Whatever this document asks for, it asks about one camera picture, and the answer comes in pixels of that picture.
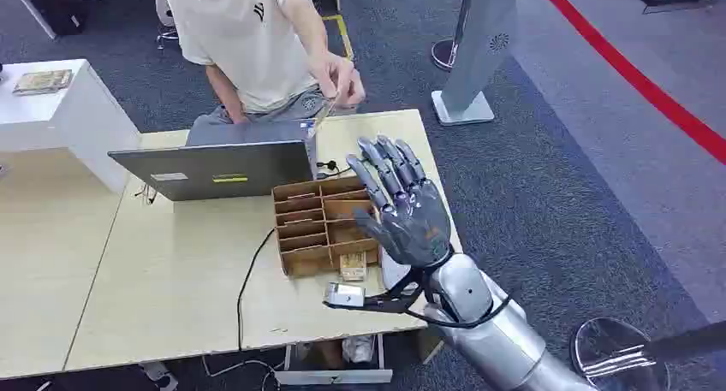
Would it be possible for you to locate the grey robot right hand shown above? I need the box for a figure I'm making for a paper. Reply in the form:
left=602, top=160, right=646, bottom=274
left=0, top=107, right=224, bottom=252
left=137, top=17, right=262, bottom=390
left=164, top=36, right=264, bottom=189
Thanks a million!
left=346, top=134, right=453, bottom=270

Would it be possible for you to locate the person's left hand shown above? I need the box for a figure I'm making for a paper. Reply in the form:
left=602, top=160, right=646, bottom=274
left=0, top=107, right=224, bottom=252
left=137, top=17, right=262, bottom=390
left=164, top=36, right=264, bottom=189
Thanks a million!
left=310, top=52, right=367, bottom=110

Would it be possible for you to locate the white flat device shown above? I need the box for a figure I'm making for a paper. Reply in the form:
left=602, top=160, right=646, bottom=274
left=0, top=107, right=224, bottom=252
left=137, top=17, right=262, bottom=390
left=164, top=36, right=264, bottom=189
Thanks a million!
left=378, top=246, right=413, bottom=290

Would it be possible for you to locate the patterned card stack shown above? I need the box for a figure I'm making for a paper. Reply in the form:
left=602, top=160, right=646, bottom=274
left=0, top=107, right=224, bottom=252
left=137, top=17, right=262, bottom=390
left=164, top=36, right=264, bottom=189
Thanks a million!
left=339, top=252, right=368, bottom=282

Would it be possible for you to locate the black charger plug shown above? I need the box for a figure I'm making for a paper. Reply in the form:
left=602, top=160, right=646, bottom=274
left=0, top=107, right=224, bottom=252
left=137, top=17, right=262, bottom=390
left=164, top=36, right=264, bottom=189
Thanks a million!
left=315, top=159, right=353, bottom=180

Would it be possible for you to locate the person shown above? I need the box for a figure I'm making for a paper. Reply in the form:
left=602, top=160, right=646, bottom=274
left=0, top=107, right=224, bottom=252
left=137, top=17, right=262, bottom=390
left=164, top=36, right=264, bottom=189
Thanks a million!
left=154, top=0, right=367, bottom=145

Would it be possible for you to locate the round dark stanchion base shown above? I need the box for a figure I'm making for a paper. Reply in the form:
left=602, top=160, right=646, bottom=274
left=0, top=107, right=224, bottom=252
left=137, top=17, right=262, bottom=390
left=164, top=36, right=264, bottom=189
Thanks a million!
left=431, top=39, right=460, bottom=72

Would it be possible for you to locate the wooden card box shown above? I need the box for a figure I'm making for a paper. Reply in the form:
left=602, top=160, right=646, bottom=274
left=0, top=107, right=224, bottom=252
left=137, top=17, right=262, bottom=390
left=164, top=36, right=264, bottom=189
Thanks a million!
left=271, top=175, right=381, bottom=278

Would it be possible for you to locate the white bag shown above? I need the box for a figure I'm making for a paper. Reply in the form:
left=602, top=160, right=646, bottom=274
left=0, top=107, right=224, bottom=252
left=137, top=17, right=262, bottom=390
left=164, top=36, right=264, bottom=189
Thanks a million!
left=342, top=335, right=376, bottom=364

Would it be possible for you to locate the grey kiosk stand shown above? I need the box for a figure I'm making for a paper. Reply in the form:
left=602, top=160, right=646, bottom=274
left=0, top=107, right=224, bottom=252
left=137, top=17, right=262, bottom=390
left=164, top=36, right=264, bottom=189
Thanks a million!
left=431, top=0, right=518, bottom=127

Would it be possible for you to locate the grey laptop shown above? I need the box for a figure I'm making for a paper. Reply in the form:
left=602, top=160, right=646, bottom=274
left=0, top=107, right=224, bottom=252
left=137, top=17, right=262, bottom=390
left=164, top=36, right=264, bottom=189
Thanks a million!
left=107, top=119, right=320, bottom=203

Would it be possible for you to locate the white under-desk tray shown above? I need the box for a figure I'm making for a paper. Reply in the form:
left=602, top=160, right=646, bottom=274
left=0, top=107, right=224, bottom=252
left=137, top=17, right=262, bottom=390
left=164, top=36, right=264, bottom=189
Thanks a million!
left=275, top=334, right=394, bottom=386

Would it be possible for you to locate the office chair base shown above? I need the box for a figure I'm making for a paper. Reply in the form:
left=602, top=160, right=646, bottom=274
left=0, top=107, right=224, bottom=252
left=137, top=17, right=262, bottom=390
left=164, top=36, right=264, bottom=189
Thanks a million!
left=154, top=0, right=180, bottom=50

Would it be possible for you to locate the chrome stanchion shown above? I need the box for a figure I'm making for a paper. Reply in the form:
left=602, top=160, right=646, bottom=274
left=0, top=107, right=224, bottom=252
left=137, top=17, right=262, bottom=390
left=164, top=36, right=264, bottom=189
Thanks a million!
left=569, top=317, right=726, bottom=391

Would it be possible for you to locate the white cabinet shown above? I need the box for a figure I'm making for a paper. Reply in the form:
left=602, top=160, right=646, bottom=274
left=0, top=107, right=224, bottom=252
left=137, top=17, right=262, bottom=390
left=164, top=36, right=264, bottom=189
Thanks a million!
left=0, top=58, right=142, bottom=196

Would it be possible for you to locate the black case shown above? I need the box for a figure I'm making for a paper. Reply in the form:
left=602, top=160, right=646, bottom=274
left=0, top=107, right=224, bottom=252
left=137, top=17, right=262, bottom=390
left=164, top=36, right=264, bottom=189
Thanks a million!
left=25, top=0, right=89, bottom=37

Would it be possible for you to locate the white power strip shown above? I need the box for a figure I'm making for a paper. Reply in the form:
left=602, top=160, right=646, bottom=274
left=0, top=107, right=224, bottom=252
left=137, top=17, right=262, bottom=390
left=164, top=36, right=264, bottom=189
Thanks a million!
left=139, top=361, right=180, bottom=391

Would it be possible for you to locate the pale wooden side desk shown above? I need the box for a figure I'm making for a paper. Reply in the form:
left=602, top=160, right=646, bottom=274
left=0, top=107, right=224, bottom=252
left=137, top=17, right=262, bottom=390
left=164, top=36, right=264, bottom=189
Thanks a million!
left=0, top=147, right=126, bottom=380

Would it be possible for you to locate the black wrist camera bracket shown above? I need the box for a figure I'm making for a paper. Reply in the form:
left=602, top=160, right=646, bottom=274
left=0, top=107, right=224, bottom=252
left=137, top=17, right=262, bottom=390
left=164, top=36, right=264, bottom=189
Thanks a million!
left=323, top=283, right=426, bottom=316

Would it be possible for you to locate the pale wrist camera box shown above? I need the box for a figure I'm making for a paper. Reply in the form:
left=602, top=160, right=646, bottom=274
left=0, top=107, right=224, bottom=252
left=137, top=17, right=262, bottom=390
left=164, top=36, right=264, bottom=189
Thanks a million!
left=324, top=281, right=366, bottom=309

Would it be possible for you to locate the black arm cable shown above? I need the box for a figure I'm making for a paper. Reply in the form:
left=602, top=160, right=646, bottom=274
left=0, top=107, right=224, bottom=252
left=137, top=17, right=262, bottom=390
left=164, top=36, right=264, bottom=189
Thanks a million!
left=405, top=266, right=513, bottom=330

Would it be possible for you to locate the black desk cable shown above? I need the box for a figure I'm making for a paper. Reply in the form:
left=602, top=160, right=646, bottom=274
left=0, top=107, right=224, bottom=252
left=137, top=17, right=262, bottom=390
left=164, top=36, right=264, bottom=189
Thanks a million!
left=236, top=228, right=277, bottom=352

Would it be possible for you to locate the white floor cable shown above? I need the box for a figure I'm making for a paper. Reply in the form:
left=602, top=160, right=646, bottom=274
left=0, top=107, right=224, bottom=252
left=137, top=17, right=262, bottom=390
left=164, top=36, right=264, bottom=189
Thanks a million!
left=201, top=354, right=285, bottom=391

